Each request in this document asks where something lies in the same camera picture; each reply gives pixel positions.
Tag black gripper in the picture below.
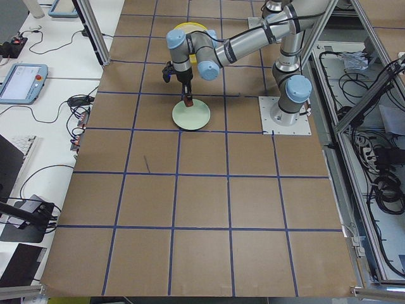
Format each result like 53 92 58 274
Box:
162 61 193 103

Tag brown bun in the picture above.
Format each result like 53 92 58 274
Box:
184 99 194 107

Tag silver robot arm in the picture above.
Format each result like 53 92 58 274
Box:
162 1 330 126

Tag light green plate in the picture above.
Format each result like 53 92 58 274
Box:
171 99 211 130

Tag black power adapter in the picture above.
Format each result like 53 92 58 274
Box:
68 96 94 107

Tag blue teach pendant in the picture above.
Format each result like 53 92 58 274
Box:
48 0 78 18
1 63 48 105

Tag white keyboard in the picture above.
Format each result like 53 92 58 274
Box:
9 135 41 162

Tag black laptop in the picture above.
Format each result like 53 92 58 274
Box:
0 136 24 203

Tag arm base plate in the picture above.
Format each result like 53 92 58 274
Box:
258 96 311 136

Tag aluminium frame post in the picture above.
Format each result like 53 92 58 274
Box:
72 0 111 67

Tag black camera stand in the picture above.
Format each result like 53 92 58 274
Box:
1 195 58 232

